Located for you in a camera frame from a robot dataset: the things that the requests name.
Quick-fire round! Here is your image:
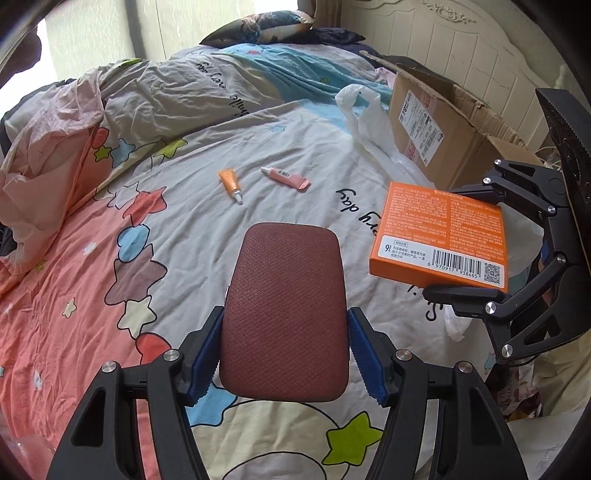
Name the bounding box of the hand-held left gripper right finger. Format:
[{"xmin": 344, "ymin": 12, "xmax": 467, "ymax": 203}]
[{"xmin": 347, "ymin": 307, "xmax": 527, "ymax": 480}]

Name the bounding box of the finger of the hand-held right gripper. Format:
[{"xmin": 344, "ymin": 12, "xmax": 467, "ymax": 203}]
[
  {"xmin": 450, "ymin": 159, "xmax": 567, "ymax": 219},
  {"xmin": 422, "ymin": 251, "xmax": 574, "ymax": 365}
]

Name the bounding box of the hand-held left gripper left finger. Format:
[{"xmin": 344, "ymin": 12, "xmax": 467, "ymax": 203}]
[{"xmin": 46, "ymin": 305, "xmax": 225, "ymax": 480}]

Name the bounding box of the brown textured case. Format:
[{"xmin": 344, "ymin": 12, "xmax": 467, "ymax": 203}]
[{"xmin": 219, "ymin": 222, "xmax": 349, "ymax": 407}]

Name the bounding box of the orange box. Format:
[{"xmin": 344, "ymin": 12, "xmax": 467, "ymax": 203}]
[{"xmin": 369, "ymin": 181, "xmax": 509, "ymax": 294}]

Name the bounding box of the large cardboard box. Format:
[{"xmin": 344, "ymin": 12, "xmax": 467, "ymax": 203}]
[{"xmin": 360, "ymin": 50, "xmax": 561, "ymax": 192}]

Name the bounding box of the patterned bag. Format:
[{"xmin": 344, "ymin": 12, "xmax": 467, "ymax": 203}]
[{"xmin": 485, "ymin": 342, "xmax": 568, "ymax": 425}]

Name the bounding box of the white carved headboard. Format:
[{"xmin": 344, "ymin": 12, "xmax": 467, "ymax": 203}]
[{"xmin": 314, "ymin": 0, "xmax": 591, "ymax": 158}]

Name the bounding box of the white plastic bag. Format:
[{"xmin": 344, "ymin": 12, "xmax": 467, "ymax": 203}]
[{"xmin": 335, "ymin": 84, "xmax": 548, "ymax": 342}]

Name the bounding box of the small orange tube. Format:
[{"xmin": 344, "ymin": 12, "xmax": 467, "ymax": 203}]
[{"xmin": 218, "ymin": 169, "xmax": 245, "ymax": 205}]

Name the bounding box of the small pink tube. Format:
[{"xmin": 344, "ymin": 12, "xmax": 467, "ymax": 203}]
[{"xmin": 260, "ymin": 167, "xmax": 312, "ymax": 191}]

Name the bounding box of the dark navy cloth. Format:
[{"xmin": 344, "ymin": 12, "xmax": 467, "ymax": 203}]
[{"xmin": 314, "ymin": 28, "xmax": 384, "ymax": 58}]

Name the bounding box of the crumpled printed duvet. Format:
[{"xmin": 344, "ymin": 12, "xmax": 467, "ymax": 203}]
[{"xmin": 0, "ymin": 44, "xmax": 398, "ymax": 278}]

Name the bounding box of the dark patterned pillow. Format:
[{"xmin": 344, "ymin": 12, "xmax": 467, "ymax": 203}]
[{"xmin": 199, "ymin": 11, "xmax": 317, "ymax": 47}]

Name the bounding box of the window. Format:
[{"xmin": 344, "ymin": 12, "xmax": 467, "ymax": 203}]
[{"xmin": 37, "ymin": 0, "xmax": 301, "ymax": 88}]

